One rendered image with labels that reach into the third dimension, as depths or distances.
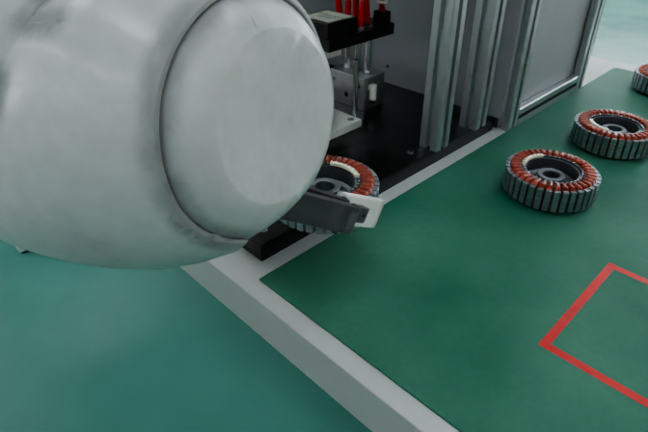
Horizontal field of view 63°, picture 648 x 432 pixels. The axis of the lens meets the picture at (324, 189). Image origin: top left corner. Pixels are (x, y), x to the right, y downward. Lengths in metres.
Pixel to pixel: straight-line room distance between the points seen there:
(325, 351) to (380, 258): 0.14
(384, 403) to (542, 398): 0.12
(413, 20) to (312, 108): 0.77
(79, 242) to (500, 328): 0.42
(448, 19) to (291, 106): 0.55
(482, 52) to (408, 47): 0.19
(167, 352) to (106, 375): 0.16
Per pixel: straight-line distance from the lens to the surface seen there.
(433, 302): 0.53
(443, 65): 0.71
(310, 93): 0.16
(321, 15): 0.82
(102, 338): 1.63
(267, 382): 1.43
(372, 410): 0.47
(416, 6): 0.93
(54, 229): 0.17
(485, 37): 0.79
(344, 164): 0.57
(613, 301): 0.59
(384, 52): 0.98
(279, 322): 0.52
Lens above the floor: 1.11
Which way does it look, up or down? 31 degrees down
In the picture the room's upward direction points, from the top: straight up
